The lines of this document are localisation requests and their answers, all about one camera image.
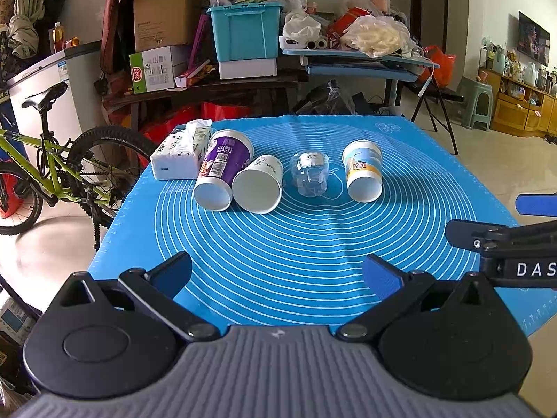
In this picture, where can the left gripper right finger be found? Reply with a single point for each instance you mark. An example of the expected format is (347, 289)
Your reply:
(399, 292)

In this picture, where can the white box under bin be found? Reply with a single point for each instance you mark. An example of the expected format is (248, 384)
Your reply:
(247, 68)

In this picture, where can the blue silicone mat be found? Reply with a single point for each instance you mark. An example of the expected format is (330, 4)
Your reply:
(301, 264)

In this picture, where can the clear plastic cup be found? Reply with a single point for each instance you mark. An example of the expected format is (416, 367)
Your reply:
(310, 172)

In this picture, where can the purple milk tea cup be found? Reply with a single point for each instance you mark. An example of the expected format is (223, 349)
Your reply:
(229, 152)

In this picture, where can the green plastic stool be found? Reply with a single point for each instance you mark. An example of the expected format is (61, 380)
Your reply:
(478, 103)

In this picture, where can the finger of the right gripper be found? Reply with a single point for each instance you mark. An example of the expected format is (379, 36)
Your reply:
(544, 205)
(471, 236)

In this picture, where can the black folding chair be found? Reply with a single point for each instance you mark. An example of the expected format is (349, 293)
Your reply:
(440, 97)

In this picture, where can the teal storage bin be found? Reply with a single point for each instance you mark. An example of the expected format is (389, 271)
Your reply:
(246, 31)

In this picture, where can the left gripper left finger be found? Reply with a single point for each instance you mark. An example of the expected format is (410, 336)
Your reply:
(155, 290)

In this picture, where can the white plastic bag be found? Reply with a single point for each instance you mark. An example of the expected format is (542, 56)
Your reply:
(301, 27)

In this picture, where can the large brown cardboard box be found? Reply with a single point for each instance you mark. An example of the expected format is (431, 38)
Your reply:
(160, 23)

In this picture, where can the orange plastic bag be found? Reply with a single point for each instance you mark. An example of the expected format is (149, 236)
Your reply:
(442, 75)

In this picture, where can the wall television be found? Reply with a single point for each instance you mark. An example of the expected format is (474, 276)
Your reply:
(533, 41)

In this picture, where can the white green cardboard box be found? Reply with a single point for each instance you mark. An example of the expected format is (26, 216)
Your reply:
(155, 69)

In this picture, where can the blue white paper cup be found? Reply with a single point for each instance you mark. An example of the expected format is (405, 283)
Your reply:
(362, 160)

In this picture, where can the white tissue pack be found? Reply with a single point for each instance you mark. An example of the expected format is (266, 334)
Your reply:
(181, 153)

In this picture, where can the blue desk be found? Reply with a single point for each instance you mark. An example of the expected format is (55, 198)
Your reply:
(393, 69)

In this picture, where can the green bicycle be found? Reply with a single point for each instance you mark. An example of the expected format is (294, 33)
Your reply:
(96, 171)

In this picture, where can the dark wooden table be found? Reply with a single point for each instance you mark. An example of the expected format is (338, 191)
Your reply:
(266, 96)

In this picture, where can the wooden tv cabinet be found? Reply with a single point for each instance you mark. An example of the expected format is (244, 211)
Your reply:
(519, 109)

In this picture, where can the clear bag of white items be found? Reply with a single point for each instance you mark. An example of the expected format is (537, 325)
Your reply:
(379, 37)

